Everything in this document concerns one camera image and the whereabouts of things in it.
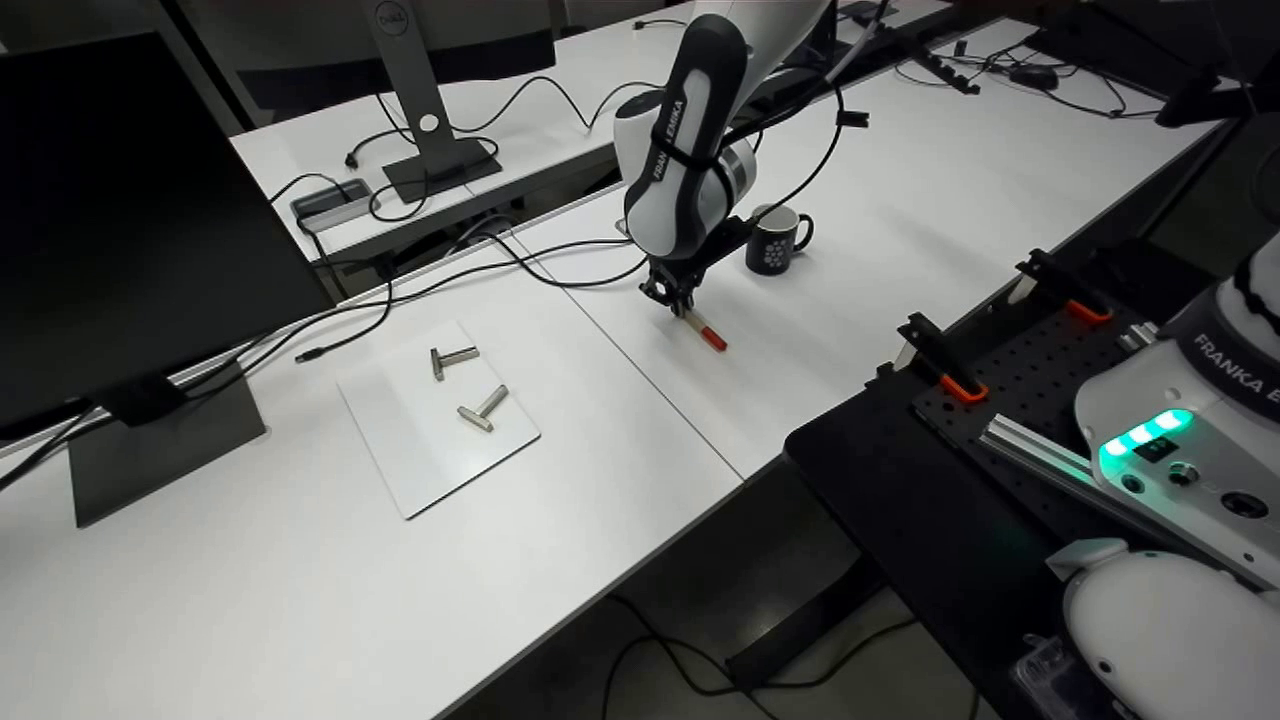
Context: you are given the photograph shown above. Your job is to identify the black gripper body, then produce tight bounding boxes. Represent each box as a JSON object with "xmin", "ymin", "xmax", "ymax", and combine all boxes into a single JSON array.
[{"xmin": 645, "ymin": 218, "xmax": 752, "ymax": 306}]

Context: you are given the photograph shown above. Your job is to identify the tan marker with red cap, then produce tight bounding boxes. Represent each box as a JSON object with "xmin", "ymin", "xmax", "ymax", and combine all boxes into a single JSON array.
[{"xmin": 676, "ymin": 314, "xmax": 733, "ymax": 355}]

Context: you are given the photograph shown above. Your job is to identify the black mug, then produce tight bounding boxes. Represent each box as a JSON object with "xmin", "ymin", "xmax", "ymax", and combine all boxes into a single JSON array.
[{"xmin": 742, "ymin": 200, "xmax": 819, "ymax": 279}]

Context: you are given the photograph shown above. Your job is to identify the grey metal bolt piece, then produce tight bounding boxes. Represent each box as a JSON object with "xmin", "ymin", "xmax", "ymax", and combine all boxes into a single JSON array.
[{"xmin": 452, "ymin": 382, "xmax": 516, "ymax": 435}]

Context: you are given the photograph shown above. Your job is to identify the white rectangular board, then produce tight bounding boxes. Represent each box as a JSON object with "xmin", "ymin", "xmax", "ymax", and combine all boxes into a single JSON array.
[{"xmin": 332, "ymin": 318, "xmax": 545, "ymax": 525}]

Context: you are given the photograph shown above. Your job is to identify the monitor with silver stand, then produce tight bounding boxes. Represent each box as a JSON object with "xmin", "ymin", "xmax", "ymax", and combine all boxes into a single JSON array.
[{"xmin": 172, "ymin": 0, "xmax": 559, "ymax": 210}]

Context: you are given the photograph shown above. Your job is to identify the black power strip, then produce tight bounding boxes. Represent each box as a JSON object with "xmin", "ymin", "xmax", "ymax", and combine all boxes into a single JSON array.
[
  {"xmin": 266, "ymin": 167, "xmax": 431, "ymax": 267},
  {"xmin": 915, "ymin": 35, "xmax": 989, "ymax": 99}
]

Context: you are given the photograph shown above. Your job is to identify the dark table foot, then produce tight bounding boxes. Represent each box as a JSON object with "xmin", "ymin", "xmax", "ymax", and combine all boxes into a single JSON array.
[{"xmin": 721, "ymin": 550, "xmax": 897, "ymax": 693}]

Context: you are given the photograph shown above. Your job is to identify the black power adapter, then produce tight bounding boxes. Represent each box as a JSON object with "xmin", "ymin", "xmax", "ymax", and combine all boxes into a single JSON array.
[{"xmin": 1006, "ymin": 58, "xmax": 1068, "ymax": 97}]

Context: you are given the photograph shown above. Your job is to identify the large black computer monitor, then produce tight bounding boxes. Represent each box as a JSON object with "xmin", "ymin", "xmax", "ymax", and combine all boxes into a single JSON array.
[{"xmin": 0, "ymin": 31, "xmax": 338, "ymax": 534}]

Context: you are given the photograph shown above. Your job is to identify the black stand foot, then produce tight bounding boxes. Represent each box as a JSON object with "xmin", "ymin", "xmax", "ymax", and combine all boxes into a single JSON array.
[{"xmin": 1153, "ymin": 67, "xmax": 1261, "ymax": 131}]

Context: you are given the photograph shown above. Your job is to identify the black looped cable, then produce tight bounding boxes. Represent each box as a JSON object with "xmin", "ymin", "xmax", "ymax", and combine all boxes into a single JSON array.
[{"xmin": 492, "ymin": 197, "xmax": 657, "ymax": 293}]

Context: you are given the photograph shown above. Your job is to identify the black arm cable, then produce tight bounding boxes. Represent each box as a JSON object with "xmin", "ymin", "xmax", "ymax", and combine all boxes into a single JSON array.
[{"xmin": 725, "ymin": 75, "xmax": 857, "ymax": 223}]

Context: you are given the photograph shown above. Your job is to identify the black desk cable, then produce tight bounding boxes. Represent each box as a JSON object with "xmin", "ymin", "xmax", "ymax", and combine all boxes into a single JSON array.
[{"xmin": 443, "ymin": 72, "xmax": 645, "ymax": 138}]

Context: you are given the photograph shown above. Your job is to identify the black clamp with orange handle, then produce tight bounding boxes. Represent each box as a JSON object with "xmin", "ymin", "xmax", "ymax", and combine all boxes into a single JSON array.
[
  {"xmin": 1012, "ymin": 246, "xmax": 1122, "ymax": 332},
  {"xmin": 893, "ymin": 308, "xmax": 997, "ymax": 411}
]

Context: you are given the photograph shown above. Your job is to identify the long black monitor cable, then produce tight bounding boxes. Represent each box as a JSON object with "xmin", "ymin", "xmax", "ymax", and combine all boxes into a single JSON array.
[{"xmin": 0, "ymin": 232, "xmax": 645, "ymax": 463}]

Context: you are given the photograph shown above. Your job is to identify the silver desk cable hatch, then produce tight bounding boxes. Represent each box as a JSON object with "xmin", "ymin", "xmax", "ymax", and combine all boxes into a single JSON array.
[{"xmin": 288, "ymin": 175, "xmax": 376, "ymax": 232}]

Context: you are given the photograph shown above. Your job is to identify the black floor cable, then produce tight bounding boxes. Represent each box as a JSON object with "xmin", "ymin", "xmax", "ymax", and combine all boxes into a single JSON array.
[{"xmin": 597, "ymin": 593, "xmax": 927, "ymax": 720}]

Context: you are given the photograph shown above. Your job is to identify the black cable with plug end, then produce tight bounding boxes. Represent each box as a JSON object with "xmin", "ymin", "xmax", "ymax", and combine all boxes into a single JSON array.
[{"xmin": 293, "ymin": 197, "xmax": 403, "ymax": 368}]

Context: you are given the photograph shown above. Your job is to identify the aluminium rail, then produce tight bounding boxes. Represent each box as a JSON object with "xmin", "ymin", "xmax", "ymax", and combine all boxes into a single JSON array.
[{"xmin": 976, "ymin": 407, "xmax": 1116, "ymax": 497}]

